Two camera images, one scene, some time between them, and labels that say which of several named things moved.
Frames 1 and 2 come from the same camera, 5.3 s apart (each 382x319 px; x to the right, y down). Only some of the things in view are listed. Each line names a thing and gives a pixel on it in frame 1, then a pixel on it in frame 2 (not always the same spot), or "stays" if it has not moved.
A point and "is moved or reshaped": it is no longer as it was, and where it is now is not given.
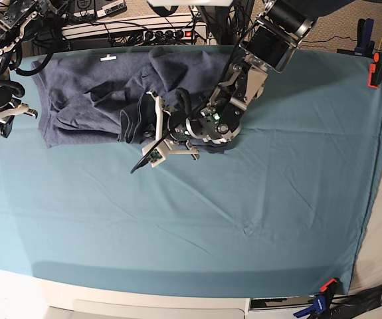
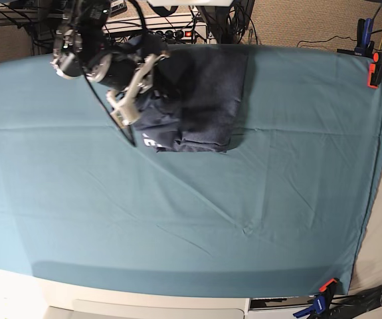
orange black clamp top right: (377, 68) stays
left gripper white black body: (4, 113) -> (133, 78)
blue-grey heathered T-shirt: (107, 96) is moved or reshaped
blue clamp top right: (365, 46) stays
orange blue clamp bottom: (320, 310) stays
